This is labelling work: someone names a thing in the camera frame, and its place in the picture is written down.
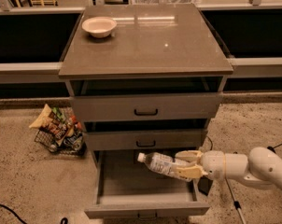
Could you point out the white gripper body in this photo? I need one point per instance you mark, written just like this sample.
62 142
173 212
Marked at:
213 165

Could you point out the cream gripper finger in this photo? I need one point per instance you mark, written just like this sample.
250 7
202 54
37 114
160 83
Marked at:
190 172
189 155

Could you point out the clear plastic water bottle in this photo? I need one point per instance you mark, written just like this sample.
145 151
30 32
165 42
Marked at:
163 164

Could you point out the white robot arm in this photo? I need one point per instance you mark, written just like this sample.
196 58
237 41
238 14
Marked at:
261 169

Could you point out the bottom grey drawer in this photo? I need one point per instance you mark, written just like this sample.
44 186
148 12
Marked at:
125 187

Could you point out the grey drawer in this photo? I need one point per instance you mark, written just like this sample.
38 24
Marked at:
125 187
144 99
138 134

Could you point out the middle grey drawer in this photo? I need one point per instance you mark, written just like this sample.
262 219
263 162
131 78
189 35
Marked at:
138 134

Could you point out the grey drawer cabinet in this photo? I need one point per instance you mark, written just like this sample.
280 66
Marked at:
155 41

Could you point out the top grey drawer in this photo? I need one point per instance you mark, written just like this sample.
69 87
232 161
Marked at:
144 99

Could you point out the black power adapter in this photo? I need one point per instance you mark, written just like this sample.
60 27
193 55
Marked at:
204 185

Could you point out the grey metal stand leg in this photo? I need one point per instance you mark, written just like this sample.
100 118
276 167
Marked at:
236 204

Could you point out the brown snack bag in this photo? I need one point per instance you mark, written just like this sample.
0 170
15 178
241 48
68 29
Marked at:
56 128

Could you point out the yellow chip bag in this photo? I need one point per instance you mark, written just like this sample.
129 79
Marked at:
43 119

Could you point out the white bowl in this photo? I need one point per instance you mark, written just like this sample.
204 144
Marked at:
99 27

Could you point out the black wire basket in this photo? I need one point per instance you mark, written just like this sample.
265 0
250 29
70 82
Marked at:
73 143

